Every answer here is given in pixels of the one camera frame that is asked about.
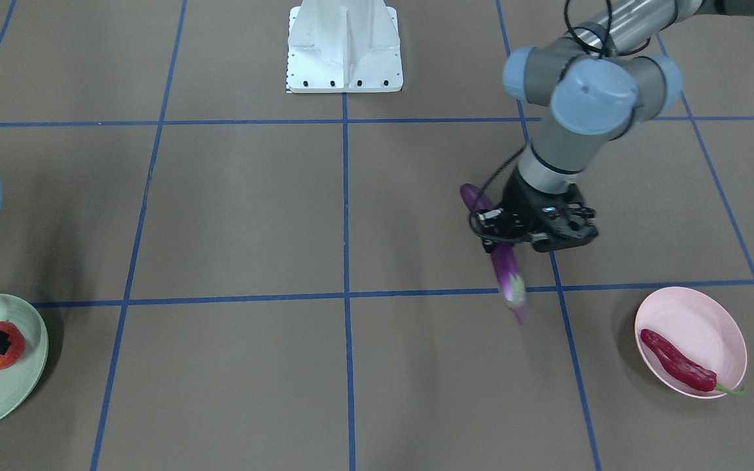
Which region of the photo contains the green plate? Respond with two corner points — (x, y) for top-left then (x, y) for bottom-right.
(0, 293), (50, 420)

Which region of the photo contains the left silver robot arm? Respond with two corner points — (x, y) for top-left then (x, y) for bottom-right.
(461, 1), (754, 254)

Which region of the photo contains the red chili pepper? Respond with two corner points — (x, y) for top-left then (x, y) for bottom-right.
(638, 329), (746, 396)

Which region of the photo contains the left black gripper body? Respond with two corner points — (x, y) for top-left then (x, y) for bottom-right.
(475, 171), (599, 253)

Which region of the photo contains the purple eggplant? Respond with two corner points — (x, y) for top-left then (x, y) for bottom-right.
(459, 184), (527, 326)

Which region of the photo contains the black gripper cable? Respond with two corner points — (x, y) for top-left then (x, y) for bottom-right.
(467, 145), (527, 246)

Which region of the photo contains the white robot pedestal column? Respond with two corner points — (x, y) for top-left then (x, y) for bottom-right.
(285, 1), (404, 94)

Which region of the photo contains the pink plate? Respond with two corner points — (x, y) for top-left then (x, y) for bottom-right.
(634, 287), (748, 400)

